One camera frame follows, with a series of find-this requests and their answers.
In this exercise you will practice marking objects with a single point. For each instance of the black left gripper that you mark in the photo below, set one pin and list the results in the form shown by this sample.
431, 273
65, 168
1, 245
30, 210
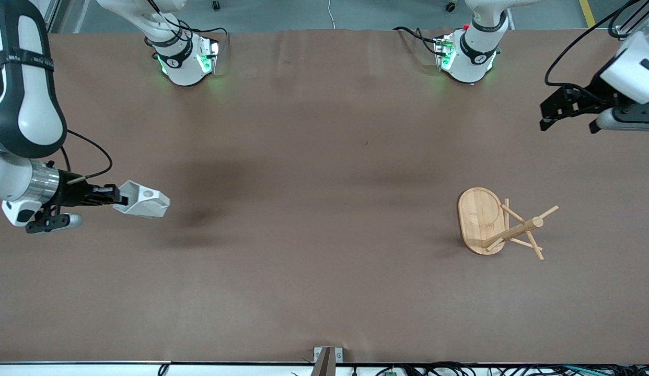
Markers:
589, 98

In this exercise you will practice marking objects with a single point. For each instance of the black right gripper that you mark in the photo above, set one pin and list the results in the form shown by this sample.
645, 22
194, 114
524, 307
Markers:
72, 194

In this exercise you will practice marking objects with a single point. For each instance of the white angular cup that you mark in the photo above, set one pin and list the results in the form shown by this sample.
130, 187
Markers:
144, 203

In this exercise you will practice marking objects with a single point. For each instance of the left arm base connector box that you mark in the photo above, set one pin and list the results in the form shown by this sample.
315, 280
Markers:
443, 52

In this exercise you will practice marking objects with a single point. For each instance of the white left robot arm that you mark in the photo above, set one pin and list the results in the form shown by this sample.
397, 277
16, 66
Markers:
473, 65

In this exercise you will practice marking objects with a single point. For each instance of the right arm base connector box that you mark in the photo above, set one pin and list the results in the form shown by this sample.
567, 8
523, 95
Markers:
209, 55

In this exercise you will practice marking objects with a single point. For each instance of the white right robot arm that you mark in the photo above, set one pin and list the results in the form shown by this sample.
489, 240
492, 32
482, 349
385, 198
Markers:
29, 120

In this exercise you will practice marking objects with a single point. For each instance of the wooden cup rack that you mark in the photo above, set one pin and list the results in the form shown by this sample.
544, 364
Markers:
481, 219

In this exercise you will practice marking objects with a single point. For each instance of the brown table cover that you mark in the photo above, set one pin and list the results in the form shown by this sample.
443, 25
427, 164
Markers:
314, 235

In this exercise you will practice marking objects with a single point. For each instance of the aluminium frame profile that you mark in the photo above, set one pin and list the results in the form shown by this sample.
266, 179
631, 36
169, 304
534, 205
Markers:
51, 15

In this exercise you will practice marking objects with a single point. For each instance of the metal camera post bracket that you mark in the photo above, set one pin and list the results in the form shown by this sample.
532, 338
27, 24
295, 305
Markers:
327, 357

